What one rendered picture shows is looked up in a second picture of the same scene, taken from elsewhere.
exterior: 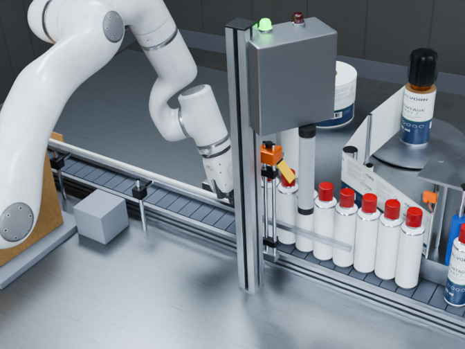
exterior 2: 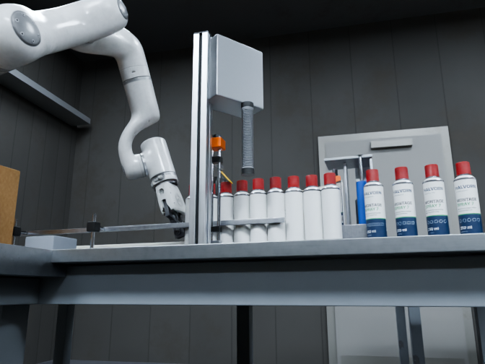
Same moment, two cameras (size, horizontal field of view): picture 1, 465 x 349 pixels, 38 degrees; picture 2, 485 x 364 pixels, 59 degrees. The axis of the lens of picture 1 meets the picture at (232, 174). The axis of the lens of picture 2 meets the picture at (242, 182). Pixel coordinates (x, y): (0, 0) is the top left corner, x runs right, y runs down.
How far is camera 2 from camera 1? 1.22 m
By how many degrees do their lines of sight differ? 50
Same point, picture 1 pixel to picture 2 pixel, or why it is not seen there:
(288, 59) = (235, 51)
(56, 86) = (76, 17)
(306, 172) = (248, 134)
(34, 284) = not seen: outside the picture
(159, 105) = (129, 132)
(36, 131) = (55, 22)
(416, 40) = (267, 344)
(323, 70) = (255, 71)
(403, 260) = (329, 214)
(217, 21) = (121, 349)
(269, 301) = not seen: hidden behind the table
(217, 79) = not seen: hidden behind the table
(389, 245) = (315, 208)
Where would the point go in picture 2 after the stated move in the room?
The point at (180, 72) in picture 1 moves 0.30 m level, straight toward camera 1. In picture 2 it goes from (150, 104) to (169, 57)
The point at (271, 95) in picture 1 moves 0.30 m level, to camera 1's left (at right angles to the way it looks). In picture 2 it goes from (224, 68) to (113, 52)
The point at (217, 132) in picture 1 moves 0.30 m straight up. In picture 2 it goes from (169, 165) to (172, 79)
